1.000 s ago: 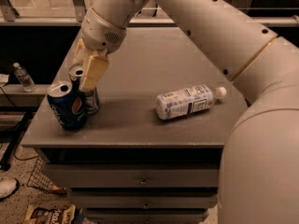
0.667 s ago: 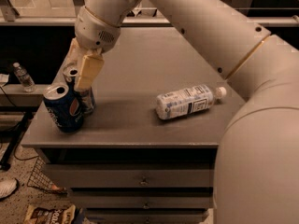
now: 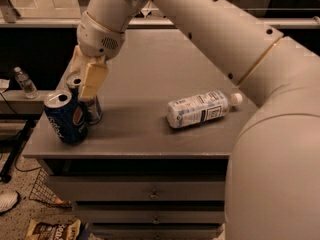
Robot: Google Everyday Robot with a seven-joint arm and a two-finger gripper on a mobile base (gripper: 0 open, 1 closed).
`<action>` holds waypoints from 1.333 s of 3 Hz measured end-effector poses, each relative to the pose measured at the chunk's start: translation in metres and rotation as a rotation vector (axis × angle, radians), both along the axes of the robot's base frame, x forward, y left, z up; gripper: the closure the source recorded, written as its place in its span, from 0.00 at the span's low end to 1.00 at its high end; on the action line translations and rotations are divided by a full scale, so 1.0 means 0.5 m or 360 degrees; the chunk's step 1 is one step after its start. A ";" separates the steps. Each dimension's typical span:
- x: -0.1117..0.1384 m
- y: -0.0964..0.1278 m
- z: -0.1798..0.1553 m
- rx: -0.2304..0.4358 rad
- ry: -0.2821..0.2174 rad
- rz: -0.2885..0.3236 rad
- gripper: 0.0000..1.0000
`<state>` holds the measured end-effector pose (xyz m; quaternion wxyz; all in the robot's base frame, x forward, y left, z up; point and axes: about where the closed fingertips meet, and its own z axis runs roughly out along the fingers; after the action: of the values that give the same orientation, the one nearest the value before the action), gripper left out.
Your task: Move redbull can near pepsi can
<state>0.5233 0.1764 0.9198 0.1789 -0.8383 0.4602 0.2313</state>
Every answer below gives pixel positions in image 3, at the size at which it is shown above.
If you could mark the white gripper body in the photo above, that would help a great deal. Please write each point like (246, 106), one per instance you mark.
(97, 39)

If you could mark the white shoe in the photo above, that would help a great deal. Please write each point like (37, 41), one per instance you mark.
(8, 200)

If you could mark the grey drawer cabinet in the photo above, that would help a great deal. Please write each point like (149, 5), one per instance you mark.
(132, 151)

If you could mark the snack bag on floor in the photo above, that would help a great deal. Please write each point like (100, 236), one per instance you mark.
(45, 231)

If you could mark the grey metal railing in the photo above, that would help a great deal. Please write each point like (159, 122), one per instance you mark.
(42, 12)

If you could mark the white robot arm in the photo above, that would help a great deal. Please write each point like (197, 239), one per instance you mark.
(273, 175)

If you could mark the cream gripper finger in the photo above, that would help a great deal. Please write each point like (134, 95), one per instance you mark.
(78, 61)
(94, 76)

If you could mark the drawer knob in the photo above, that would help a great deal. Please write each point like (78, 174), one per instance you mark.
(156, 221)
(154, 195)

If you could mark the clear plastic bottle lying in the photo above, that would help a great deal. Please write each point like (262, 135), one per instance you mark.
(201, 107)

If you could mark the small water bottle standing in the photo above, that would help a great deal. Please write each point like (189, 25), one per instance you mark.
(25, 83)

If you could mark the top drawer knob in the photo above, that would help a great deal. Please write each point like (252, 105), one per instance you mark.
(154, 195)

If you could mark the wire mesh basket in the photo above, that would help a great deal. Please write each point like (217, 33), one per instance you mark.
(41, 193)

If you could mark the blue silver redbull can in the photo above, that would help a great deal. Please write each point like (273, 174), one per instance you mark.
(91, 108)

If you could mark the middle drawer knob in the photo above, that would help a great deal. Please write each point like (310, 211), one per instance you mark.
(156, 221)

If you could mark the blue pepsi can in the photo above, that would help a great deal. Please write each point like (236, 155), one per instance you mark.
(66, 116)

